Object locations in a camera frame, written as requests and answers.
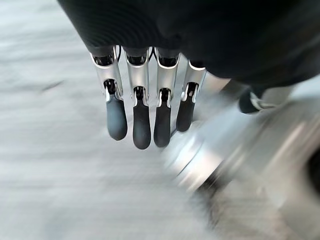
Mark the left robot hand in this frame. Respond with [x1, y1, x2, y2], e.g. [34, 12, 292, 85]
[56, 0, 320, 151]

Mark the silver robot leg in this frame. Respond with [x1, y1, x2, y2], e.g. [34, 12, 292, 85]
[162, 72, 320, 240]

